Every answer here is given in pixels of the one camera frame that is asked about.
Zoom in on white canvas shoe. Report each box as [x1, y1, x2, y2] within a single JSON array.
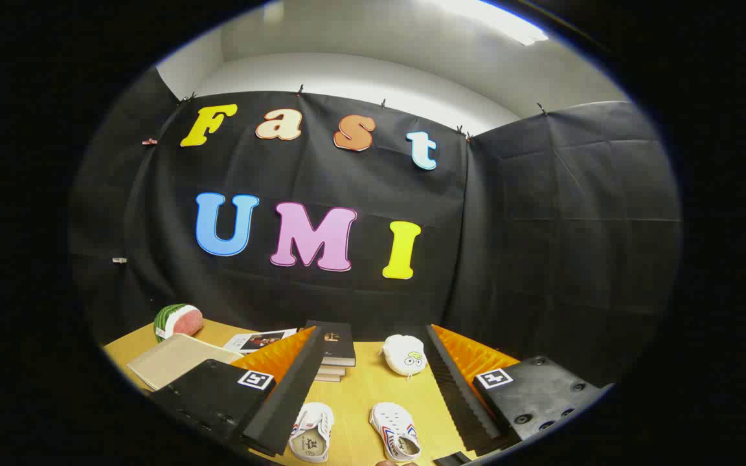
[[288, 402, 335, 463], [369, 402, 422, 463]]

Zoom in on white plush toy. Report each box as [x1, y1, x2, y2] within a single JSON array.
[[381, 335, 427, 378]]

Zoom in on black cover book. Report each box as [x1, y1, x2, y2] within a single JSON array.
[[306, 320, 357, 368]]

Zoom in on beige fabric storage box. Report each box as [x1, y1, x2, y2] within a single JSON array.
[[127, 333, 244, 391]]

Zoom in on white portrait cover book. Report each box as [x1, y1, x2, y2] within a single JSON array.
[[223, 328, 299, 355]]

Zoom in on watermelon slice plush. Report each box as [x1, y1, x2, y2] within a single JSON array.
[[153, 304, 204, 342]]

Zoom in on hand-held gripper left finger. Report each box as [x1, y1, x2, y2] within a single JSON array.
[[150, 326, 327, 458]]

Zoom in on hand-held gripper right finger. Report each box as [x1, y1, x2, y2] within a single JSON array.
[[425, 324, 615, 455]]

